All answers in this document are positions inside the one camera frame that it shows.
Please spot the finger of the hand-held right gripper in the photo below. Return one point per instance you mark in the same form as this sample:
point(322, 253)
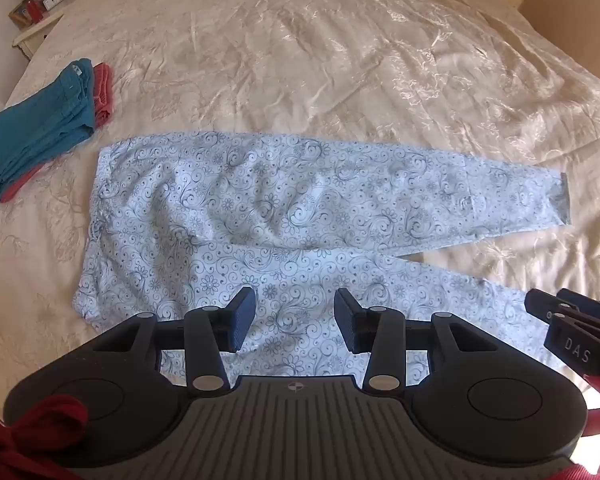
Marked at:
point(580, 347)
point(542, 305)

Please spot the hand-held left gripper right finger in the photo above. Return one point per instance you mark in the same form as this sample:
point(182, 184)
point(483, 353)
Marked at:
point(345, 312)

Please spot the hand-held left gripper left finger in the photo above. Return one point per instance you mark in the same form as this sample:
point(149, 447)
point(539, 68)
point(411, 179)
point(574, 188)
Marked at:
point(244, 310)

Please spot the light blue floral pants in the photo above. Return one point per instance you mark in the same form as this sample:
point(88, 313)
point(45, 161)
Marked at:
point(280, 210)

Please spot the folded teal pants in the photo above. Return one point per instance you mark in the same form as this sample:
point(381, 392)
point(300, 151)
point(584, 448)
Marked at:
point(35, 130)

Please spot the person's red clothing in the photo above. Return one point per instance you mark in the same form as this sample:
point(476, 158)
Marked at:
point(35, 430)

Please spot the cream embroidered bedspread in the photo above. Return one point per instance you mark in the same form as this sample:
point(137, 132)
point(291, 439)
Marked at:
point(330, 60)

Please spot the folded coral red garment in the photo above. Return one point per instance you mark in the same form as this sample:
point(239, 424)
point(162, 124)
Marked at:
point(102, 90)

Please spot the red picture frame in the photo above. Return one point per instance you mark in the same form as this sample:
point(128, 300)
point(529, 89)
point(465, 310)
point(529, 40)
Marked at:
point(25, 12)

